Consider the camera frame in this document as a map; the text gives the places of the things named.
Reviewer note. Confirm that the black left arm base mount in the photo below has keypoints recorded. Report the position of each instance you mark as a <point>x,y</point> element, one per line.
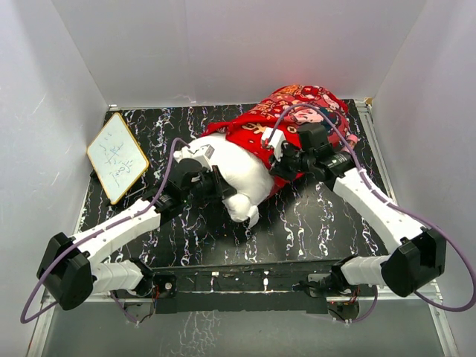
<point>164,286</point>

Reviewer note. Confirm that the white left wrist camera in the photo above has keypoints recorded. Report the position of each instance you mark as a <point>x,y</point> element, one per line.
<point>203,155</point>

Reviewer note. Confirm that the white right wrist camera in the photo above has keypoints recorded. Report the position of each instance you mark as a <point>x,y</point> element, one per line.
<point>272,139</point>

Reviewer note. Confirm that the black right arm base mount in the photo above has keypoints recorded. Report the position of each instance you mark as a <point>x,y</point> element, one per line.
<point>326,285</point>

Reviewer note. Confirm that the pink marker pen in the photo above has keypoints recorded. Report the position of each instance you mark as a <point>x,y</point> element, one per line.
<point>352,140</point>

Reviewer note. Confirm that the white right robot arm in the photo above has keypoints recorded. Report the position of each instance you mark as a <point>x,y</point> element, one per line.
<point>416,254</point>

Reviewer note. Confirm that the red patterned pillowcase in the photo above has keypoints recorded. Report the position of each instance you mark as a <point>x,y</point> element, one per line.
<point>287,109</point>

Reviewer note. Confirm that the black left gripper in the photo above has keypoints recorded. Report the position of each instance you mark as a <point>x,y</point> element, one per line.
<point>221,187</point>

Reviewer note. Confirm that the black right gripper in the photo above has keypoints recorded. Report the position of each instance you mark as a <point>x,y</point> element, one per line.
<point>277,168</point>

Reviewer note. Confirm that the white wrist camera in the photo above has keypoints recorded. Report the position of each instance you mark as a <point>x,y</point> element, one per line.
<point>272,139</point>
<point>203,155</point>

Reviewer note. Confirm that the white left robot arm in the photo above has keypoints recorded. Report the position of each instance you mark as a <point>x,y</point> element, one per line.
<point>73,268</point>

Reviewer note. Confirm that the aluminium frame rail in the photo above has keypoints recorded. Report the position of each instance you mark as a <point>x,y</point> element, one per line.
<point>440,320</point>

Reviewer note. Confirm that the white pillow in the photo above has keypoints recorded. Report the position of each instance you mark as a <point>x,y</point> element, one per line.
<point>242,170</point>

